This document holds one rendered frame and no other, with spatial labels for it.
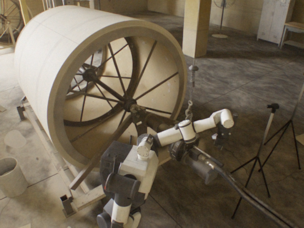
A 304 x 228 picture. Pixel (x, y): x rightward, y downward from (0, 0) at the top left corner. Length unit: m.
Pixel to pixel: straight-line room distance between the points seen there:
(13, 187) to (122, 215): 1.91
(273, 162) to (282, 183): 0.36
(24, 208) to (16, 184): 0.28
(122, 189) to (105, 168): 0.23
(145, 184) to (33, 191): 1.97
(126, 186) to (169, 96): 2.07
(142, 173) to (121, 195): 0.16
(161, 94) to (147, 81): 0.35
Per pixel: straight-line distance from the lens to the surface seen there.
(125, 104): 2.30
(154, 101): 3.20
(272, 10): 8.98
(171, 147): 1.76
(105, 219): 1.44
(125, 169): 1.21
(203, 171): 1.76
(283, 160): 3.48
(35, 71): 2.41
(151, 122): 2.04
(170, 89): 3.00
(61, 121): 2.08
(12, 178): 2.86
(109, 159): 1.25
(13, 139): 3.89
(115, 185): 1.11
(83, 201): 2.47
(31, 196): 2.97
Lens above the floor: 2.13
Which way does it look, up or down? 33 degrees down
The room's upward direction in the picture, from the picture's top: straight up
